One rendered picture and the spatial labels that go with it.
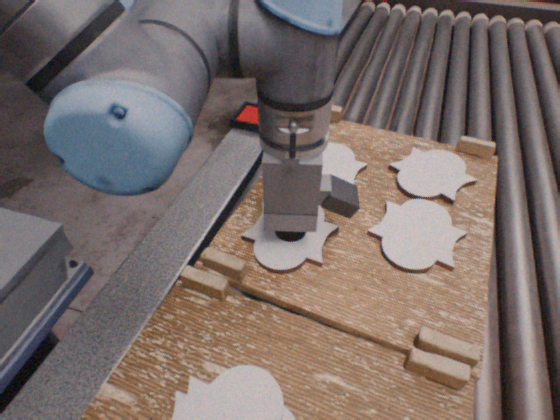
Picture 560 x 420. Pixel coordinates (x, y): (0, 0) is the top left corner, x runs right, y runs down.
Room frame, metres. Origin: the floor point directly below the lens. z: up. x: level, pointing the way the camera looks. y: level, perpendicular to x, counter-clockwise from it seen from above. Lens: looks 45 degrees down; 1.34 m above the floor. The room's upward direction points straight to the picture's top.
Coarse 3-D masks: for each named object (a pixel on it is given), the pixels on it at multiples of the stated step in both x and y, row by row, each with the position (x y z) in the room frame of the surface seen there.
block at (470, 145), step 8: (464, 136) 0.55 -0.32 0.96; (456, 144) 0.55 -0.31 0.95; (464, 144) 0.54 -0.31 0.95; (472, 144) 0.53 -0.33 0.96; (480, 144) 0.53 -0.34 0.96; (488, 144) 0.53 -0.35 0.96; (464, 152) 0.54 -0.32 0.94; (472, 152) 0.53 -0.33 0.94; (480, 152) 0.53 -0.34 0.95; (488, 152) 0.52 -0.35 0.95
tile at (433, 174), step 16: (416, 160) 0.50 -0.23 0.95; (432, 160) 0.50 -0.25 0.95; (448, 160) 0.50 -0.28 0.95; (400, 176) 0.46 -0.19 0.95; (416, 176) 0.46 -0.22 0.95; (432, 176) 0.46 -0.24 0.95; (448, 176) 0.46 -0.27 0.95; (464, 176) 0.46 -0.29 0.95; (416, 192) 0.42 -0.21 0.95; (432, 192) 0.42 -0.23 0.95; (448, 192) 0.42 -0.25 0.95
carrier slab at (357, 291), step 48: (384, 144) 0.56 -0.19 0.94; (432, 144) 0.56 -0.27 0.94; (384, 192) 0.44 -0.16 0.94; (480, 192) 0.44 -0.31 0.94; (240, 240) 0.34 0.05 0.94; (336, 240) 0.34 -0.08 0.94; (480, 240) 0.34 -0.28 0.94; (240, 288) 0.27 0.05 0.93; (288, 288) 0.26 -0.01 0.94; (336, 288) 0.26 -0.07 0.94; (384, 288) 0.26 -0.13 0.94; (432, 288) 0.26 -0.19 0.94; (480, 288) 0.26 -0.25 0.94; (384, 336) 0.20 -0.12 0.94; (480, 336) 0.20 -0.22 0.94
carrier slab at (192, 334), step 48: (144, 336) 0.20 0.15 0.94; (192, 336) 0.20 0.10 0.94; (240, 336) 0.20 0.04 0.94; (288, 336) 0.20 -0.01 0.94; (336, 336) 0.20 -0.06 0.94; (144, 384) 0.15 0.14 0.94; (288, 384) 0.15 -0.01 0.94; (336, 384) 0.15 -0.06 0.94; (384, 384) 0.15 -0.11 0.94; (432, 384) 0.15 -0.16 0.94
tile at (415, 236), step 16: (400, 208) 0.39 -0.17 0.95; (416, 208) 0.39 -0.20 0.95; (432, 208) 0.39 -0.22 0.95; (384, 224) 0.36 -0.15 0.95; (400, 224) 0.36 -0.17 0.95; (416, 224) 0.36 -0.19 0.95; (432, 224) 0.36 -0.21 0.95; (448, 224) 0.36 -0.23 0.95; (384, 240) 0.33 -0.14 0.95; (400, 240) 0.33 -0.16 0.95; (416, 240) 0.33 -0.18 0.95; (432, 240) 0.33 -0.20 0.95; (448, 240) 0.33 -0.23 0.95; (384, 256) 0.31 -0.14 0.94; (400, 256) 0.30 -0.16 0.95; (416, 256) 0.30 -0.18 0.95; (432, 256) 0.30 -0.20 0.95; (448, 256) 0.30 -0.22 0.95; (416, 272) 0.28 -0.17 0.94
